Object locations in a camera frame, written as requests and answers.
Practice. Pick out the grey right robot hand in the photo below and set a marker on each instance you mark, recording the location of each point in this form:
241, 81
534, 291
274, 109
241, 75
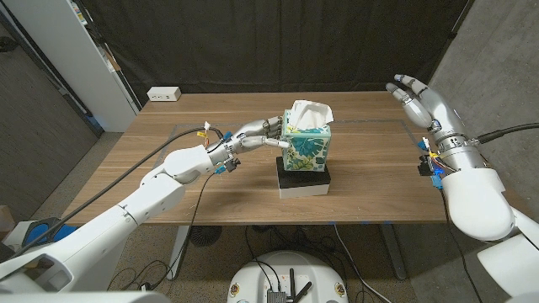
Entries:
438, 111

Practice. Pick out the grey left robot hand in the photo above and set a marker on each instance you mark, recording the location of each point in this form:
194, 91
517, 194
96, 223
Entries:
252, 134

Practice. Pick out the teal floral tissue box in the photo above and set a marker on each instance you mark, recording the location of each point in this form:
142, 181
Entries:
307, 153

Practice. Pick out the white tissue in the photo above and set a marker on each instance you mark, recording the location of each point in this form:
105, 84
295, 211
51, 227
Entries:
309, 113

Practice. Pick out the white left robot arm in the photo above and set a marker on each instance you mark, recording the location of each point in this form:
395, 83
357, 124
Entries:
118, 219

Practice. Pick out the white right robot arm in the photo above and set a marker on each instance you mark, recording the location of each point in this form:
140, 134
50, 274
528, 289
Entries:
476, 202

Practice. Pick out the black and white box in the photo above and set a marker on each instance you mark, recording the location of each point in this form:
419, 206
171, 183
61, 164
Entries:
303, 189

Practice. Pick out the grey router box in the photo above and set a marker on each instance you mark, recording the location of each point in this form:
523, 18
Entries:
276, 297

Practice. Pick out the blue left wrist connector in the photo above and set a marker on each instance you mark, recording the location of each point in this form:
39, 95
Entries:
220, 170

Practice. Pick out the blue wrist connector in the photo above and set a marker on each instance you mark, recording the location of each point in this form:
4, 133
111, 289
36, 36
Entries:
436, 181
220, 170

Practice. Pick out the wooden table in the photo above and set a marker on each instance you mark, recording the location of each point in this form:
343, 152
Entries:
370, 121

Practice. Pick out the blue right wrist connector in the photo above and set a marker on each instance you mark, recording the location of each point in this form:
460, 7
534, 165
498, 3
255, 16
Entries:
436, 181

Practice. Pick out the black backdrop curtain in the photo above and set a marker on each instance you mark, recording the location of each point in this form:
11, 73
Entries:
273, 42

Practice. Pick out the white power strip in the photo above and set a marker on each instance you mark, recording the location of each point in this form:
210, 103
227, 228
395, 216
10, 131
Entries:
163, 94

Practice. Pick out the black round floor fan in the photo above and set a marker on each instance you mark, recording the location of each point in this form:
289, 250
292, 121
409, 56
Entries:
205, 235

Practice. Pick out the white table leg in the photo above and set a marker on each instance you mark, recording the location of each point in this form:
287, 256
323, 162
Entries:
179, 252

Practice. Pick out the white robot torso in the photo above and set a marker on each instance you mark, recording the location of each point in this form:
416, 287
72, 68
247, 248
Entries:
252, 278

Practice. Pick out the grey table leg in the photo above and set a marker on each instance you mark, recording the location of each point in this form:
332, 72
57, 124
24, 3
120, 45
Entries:
393, 252

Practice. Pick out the black antenna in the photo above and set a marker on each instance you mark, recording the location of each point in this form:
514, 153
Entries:
291, 282
304, 291

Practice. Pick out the white cabinet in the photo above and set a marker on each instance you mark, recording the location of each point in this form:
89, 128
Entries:
63, 50

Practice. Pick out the blue and black floor pedal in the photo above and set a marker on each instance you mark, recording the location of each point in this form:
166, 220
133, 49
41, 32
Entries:
40, 231

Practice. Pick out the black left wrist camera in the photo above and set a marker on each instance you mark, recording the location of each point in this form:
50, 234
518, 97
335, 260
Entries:
233, 164

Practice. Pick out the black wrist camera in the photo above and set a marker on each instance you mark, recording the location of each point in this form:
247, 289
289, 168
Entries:
233, 164
425, 165

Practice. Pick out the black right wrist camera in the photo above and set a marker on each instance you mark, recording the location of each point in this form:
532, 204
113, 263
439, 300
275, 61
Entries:
425, 165

